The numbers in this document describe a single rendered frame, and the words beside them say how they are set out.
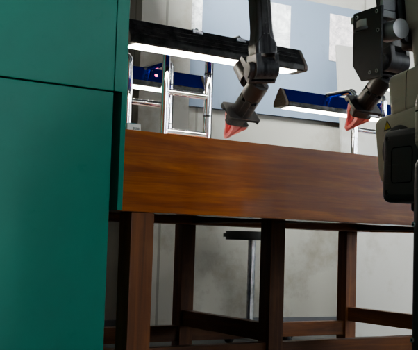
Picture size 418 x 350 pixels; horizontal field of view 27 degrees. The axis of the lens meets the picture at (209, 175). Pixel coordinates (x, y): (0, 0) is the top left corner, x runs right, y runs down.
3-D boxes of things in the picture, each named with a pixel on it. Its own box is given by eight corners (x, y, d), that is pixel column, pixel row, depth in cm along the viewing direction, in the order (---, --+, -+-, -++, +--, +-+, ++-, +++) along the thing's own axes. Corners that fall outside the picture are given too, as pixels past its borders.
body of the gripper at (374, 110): (342, 98, 246) (356, 79, 242) (369, 103, 252) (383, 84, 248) (352, 114, 242) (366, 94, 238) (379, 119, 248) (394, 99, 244)
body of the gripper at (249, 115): (219, 105, 238) (231, 85, 234) (248, 110, 244) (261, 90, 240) (227, 122, 234) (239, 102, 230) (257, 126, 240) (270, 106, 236)
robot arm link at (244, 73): (251, 67, 224) (281, 67, 228) (237, 39, 231) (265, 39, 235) (239, 102, 232) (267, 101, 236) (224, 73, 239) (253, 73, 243)
